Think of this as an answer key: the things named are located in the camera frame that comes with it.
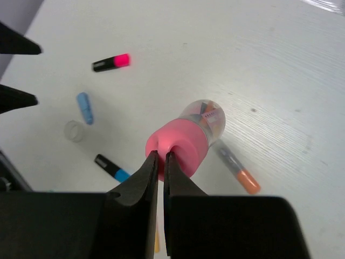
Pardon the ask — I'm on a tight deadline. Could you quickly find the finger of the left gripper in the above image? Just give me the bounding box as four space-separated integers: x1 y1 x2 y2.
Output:
0 85 38 114
0 23 42 55

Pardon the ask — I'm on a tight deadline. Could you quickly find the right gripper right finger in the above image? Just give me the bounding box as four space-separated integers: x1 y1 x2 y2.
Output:
163 152 213 258

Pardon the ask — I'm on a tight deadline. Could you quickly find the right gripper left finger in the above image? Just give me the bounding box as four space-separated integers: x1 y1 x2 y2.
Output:
93 151 158 258

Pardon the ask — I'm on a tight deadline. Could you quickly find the pink capped clear tube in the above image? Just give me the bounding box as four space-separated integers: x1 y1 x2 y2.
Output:
145 99 226 181

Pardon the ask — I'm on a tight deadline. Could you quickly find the blue black highlighter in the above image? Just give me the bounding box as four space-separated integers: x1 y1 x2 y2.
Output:
94 154 131 183

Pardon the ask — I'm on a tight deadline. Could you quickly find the pink black highlighter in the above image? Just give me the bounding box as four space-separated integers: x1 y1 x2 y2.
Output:
92 53 130 72

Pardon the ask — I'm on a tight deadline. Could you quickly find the orange clear marker lower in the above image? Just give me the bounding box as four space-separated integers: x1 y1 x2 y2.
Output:
154 223 160 253

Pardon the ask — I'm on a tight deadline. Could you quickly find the orange clear marker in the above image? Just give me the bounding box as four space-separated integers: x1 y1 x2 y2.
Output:
213 139 261 195
154 223 160 253

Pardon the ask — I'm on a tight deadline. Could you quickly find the orange clear marker upper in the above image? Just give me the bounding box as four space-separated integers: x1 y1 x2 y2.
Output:
213 139 261 195

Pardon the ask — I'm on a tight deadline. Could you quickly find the blue translucent cap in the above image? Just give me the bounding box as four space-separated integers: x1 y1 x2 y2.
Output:
76 92 94 125

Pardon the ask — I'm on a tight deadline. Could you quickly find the white tape ring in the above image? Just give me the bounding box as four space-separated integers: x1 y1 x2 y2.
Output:
64 120 88 144

